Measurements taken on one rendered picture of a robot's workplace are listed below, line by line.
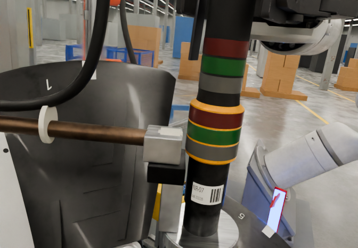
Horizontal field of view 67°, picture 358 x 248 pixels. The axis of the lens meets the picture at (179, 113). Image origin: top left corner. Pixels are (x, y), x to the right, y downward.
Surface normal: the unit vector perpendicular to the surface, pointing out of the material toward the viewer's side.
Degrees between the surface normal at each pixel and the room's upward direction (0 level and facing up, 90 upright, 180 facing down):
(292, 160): 70
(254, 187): 90
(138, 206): 41
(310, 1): 90
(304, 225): 0
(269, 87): 90
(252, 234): 16
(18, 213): 50
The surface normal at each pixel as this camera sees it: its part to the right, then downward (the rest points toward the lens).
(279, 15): 0.81, 0.24
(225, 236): 0.10, -0.96
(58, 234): -0.15, -0.47
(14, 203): 0.68, -0.43
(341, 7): 0.14, 0.29
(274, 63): -0.11, 0.27
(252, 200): -0.39, 0.22
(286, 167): -0.52, -0.01
